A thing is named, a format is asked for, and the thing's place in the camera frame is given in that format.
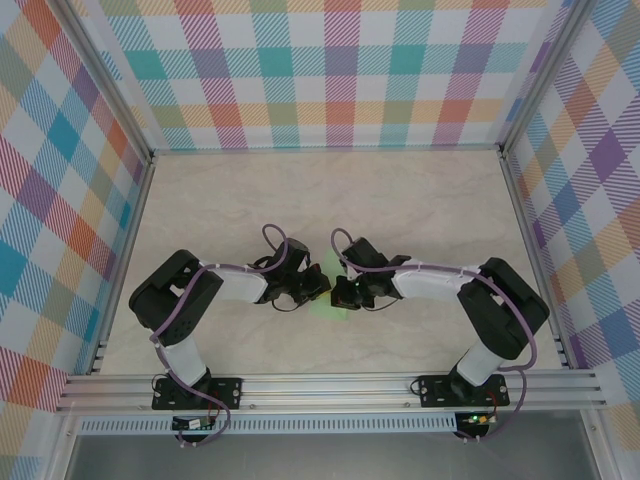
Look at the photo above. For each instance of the aluminium frame post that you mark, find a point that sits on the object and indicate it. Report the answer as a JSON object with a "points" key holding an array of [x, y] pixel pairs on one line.
{"points": [[547, 75], [107, 80]]}

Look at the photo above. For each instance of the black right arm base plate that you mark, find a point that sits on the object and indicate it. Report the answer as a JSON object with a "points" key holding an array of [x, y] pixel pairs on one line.
{"points": [[431, 395]]}

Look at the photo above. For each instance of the aluminium mounting rail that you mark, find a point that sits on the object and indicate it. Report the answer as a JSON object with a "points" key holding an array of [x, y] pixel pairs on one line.
{"points": [[325, 392]]}

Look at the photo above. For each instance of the small right controller board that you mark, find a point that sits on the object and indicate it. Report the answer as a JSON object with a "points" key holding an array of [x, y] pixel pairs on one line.
{"points": [[477, 419]]}

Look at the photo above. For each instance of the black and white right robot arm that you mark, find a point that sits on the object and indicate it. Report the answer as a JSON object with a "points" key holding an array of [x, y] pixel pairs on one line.
{"points": [[505, 310]]}

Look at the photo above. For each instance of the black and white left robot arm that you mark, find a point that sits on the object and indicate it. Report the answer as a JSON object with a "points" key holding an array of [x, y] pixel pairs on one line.
{"points": [[165, 300]]}

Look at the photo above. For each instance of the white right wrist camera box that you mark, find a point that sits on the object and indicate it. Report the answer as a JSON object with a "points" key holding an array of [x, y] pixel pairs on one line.
{"points": [[352, 272]]}

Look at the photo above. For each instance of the black left controller board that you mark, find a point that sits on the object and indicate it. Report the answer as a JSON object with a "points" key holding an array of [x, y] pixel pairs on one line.
{"points": [[192, 424]]}

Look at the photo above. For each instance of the light green paper sheet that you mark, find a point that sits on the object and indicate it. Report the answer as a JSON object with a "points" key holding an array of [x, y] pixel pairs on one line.
{"points": [[325, 307]]}

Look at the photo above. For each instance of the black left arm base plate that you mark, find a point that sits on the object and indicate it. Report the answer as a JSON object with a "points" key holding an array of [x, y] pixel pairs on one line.
{"points": [[227, 392]]}

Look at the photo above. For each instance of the aluminium side floor rail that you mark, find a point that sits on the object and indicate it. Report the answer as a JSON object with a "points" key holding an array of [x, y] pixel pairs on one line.
{"points": [[131, 240], [525, 240]]}

